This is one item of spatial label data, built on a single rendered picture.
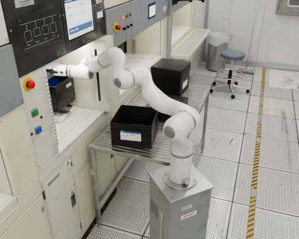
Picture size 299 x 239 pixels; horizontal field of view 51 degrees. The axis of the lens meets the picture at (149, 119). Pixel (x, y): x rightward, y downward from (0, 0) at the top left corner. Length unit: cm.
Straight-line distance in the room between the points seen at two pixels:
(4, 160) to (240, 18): 507
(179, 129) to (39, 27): 82
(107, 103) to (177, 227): 99
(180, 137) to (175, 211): 44
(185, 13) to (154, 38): 150
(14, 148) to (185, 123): 81
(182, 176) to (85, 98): 100
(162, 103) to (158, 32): 197
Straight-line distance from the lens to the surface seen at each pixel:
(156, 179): 180
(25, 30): 155
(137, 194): 284
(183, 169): 169
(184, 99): 249
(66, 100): 222
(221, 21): 604
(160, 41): 352
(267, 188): 308
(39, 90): 165
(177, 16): 498
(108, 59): 176
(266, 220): 278
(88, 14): 200
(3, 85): 145
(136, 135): 200
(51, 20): 169
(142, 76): 171
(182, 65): 280
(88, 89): 229
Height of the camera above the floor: 190
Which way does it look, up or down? 28 degrees down
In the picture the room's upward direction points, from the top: straight up
